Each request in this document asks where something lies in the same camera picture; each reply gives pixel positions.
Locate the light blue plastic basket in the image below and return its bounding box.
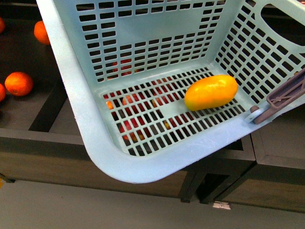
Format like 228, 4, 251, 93
37, 0, 305, 183

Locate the yellow mango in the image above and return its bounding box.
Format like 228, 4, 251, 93
184, 75, 238, 111

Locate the dark wooden display stand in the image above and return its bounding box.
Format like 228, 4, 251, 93
0, 0, 305, 212

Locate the orange fruit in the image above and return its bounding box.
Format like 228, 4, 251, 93
34, 21, 51, 45
0, 17, 6, 34
5, 72, 34, 96

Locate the orange fruit upper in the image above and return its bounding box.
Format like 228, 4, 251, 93
34, 21, 51, 45

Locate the orange fruit left edge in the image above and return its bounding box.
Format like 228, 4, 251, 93
0, 84, 6, 102

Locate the orange fruit top left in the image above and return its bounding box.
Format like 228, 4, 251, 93
0, 17, 6, 34

